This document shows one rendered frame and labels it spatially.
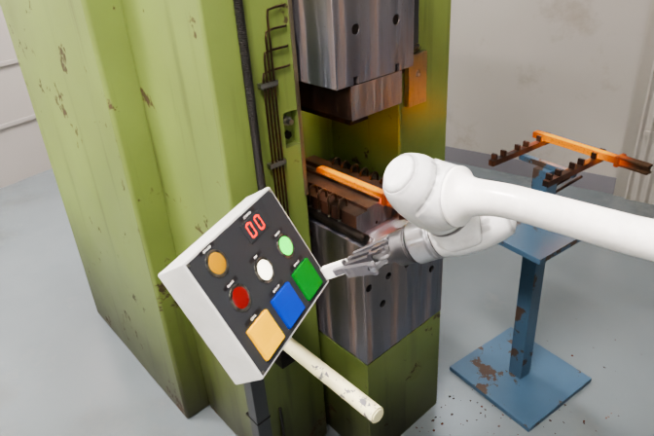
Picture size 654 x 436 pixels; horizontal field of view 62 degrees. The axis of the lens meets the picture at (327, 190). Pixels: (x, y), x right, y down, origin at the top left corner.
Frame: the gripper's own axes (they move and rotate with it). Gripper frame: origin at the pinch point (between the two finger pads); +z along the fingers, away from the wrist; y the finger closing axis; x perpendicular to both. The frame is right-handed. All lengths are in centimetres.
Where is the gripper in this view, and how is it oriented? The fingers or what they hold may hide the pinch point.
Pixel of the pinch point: (336, 269)
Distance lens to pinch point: 123.3
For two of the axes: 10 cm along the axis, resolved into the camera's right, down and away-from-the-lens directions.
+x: -5.1, -8.3, -2.0
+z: -7.7, 3.4, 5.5
